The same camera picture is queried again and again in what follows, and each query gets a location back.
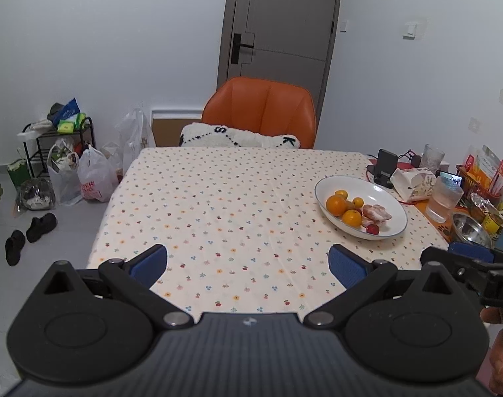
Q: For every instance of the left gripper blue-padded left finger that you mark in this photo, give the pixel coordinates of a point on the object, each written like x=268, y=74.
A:
x=131, y=281

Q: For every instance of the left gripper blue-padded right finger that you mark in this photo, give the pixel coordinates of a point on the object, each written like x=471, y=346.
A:
x=364, y=282

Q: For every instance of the large orange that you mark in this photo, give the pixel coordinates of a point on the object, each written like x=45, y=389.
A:
x=336, y=205
x=352, y=218

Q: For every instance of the large peeled pomelo segment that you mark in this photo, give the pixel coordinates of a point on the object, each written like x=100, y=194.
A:
x=374, y=214

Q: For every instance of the small tangerine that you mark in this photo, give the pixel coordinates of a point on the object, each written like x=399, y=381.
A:
x=342, y=193
x=358, y=202

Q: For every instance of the person's right hand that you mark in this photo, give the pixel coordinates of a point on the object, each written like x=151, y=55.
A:
x=492, y=316

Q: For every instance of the steel bowl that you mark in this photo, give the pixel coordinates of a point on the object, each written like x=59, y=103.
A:
x=464, y=228

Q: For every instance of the white blue-rimmed plate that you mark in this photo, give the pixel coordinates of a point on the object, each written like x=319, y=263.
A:
x=371, y=194

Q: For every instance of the ribbed glass of water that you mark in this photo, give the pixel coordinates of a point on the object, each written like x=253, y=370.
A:
x=445, y=197

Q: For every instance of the basket of snack packets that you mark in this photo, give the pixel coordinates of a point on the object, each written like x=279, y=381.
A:
x=482, y=182

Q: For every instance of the smartphone with lit screen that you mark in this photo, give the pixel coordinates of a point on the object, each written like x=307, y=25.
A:
x=451, y=178

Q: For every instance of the white red-print plastic bag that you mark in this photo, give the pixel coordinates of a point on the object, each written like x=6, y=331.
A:
x=97, y=177

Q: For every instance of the floral tissue box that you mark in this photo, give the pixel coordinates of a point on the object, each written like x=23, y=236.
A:
x=413, y=184

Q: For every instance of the right black shoe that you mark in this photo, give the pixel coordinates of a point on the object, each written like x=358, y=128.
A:
x=41, y=226

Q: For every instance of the black shoe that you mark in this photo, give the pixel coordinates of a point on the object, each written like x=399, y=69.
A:
x=13, y=247
x=41, y=226

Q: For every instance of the floral white tablecloth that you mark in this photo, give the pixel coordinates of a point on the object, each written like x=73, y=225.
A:
x=242, y=228

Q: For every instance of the black phone stand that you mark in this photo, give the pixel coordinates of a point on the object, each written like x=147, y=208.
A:
x=383, y=169

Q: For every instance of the left black shoe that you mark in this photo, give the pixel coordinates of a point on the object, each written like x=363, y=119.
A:
x=13, y=247

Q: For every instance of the clear bag on floor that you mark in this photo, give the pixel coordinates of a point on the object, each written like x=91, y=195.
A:
x=35, y=194

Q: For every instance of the empty textured glass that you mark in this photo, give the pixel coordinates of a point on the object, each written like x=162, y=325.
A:
x=431, y=158

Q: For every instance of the white plastic bag with greens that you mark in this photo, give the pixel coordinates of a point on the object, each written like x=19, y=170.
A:
x=62, y=165

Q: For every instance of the tall clear plastic bag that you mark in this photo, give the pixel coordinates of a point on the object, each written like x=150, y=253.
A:
x=135, y=134

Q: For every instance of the cardboard box behind chair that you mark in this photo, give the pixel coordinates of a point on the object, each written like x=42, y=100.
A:
x=167, y=132

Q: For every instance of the white black-lettered cushion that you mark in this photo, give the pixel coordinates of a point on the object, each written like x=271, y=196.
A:
x=205, y=135

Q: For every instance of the green paper bag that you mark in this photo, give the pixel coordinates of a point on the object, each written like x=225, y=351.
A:
x=18, y=172

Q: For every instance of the black metal shelf rack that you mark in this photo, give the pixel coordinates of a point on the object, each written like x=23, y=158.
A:
x=37, y=143

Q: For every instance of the green packets on shelf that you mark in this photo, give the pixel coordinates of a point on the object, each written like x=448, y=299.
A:
x=72, y=124

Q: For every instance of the blue package on shelf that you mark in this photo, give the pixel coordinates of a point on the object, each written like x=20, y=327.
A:
x=66, y=112

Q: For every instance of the orange leather chair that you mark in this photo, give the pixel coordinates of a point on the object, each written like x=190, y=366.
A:
x=264, y=107

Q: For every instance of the grey door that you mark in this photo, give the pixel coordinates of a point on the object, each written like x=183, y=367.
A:
x=293, y=42

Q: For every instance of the white wall light switch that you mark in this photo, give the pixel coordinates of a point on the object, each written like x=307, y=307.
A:
x=410, y=31

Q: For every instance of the small wall switch by door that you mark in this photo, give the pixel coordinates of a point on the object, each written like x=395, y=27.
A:
x=344, y=26

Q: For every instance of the black door handle lock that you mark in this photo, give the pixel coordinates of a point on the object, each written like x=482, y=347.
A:
x=236, y=46

